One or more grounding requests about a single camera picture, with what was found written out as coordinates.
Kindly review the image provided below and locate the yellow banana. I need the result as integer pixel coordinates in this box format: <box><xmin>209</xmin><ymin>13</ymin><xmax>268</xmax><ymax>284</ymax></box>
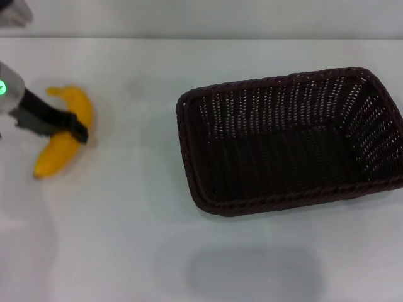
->
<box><xmin>33</xmin><ymin>85</ymin><xmax>94</xmax><ymax>180</ymax></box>

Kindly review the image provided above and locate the dark woven rectangular basket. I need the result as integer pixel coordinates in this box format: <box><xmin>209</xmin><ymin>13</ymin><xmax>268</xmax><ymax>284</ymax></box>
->
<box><xmin>175</xmin><ymin>66</ymin><xmax>403</xmax><ymax>218</ymax></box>

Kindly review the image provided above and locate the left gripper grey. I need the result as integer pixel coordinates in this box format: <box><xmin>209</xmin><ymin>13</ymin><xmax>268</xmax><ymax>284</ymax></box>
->
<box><xmin>0</xmin><ymin>61</ymin><xmax>89</xmax><ymax>143</ymax></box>

